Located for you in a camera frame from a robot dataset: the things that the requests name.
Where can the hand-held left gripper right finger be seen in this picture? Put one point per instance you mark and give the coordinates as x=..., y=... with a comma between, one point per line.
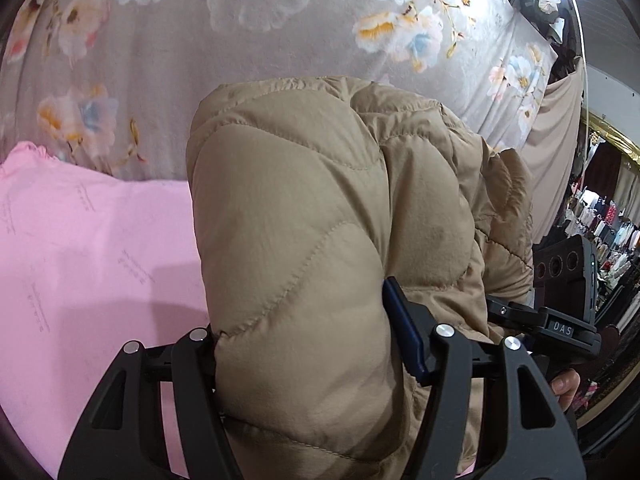
x=405, y=335

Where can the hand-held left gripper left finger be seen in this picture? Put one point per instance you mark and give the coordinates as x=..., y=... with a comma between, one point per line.
x=200, y=360

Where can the khaki puffer jacket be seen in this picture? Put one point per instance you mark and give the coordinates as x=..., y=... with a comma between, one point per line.
x=325, y=210

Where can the rack of hanging clothes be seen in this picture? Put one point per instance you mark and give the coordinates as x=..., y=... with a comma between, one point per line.
x=610, y=235

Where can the person's right hand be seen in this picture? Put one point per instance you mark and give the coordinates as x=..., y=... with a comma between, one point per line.
x=565, y=387

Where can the pink blanket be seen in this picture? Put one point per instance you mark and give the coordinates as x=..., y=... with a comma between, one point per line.
x=100, y=260

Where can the beige curtain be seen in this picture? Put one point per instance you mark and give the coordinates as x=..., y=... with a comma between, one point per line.
x=555, y=135

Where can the grey floral bedsheet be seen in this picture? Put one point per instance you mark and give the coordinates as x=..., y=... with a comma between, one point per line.
x=200, y=35

